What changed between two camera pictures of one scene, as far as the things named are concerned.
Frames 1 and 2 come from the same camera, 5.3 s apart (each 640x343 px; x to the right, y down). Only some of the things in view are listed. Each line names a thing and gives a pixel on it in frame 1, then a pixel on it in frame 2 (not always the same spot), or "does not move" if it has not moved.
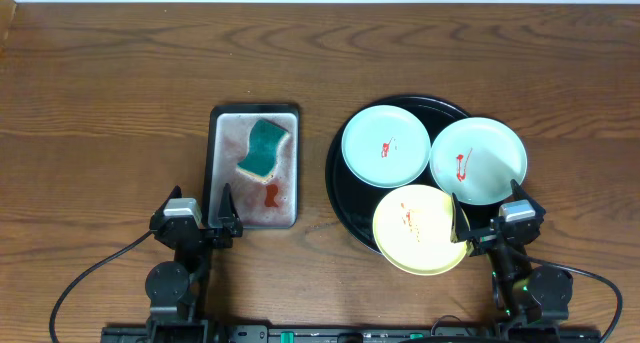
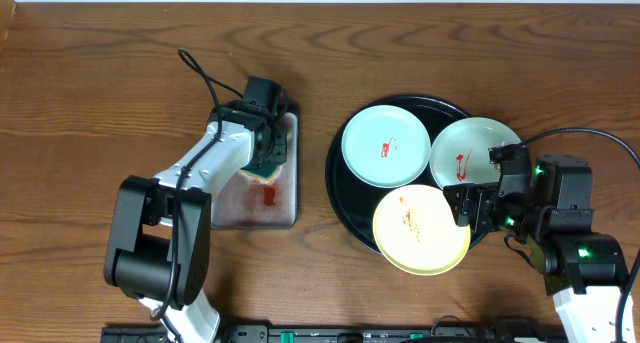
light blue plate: (478, 160) does not move
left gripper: (201, 231) -> (273, 146)
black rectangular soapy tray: (254, 148) does not move
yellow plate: (412, 230) does not move
